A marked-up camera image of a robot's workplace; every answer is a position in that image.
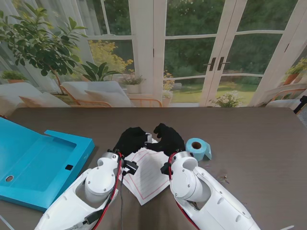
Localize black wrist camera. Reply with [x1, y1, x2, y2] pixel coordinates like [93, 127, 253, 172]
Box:
[160, 162, 172, 175]
[122, 160, 139, 174]

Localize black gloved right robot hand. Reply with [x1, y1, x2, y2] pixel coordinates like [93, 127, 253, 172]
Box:
[146, 123, 187, 157]

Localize grey ethernet cable black plug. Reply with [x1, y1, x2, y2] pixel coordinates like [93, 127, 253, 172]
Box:
[71, 211, 102, 229]

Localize small dark debris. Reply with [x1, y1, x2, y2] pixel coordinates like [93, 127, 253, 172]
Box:
[217, 173, 230, 184]

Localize red left arm cable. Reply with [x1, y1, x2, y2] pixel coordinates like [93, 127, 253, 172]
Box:
[94, 153, 123, 230]

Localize light blue label roll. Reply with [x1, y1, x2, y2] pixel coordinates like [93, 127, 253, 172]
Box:
[185, 138, 213, 162]

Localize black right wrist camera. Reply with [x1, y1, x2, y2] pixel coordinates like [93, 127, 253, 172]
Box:
[160, 162, 172, 175]

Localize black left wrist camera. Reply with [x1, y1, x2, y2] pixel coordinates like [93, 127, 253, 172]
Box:
[122, 160, 139, 174]

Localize blue plastic file box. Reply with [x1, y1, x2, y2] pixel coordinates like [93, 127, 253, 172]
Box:
[0, 116, 95, 213]

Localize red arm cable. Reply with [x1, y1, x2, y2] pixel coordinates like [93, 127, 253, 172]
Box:
[94, 153, 123, 230]
[167, 155, 200, 230]

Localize black stand at table edge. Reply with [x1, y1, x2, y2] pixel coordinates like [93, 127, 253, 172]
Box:
[294, 95, 307, 115]

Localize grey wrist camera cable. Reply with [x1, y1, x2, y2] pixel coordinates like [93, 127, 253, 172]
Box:
[120, 173, 126, 230]

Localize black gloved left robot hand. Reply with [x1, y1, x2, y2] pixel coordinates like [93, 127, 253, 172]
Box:
[112, 126, 151, 158]

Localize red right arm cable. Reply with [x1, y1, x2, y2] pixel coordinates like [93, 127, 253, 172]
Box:
[167, 155, 200, 230]

